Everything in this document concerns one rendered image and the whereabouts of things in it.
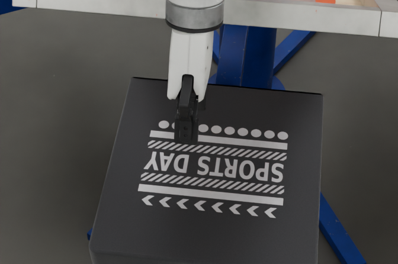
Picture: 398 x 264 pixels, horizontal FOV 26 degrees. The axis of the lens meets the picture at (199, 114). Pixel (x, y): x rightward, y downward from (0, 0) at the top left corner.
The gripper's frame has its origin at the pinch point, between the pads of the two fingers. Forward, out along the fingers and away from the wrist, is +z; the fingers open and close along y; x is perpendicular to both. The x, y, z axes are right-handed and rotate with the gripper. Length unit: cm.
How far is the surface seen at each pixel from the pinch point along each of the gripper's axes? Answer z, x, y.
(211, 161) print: 41, -1, -51
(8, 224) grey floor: 119, -73, -119
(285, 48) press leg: 87, 14, -206
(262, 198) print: 43, 11, -43
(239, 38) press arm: 31, 1, -93
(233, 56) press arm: 33, 1, -87
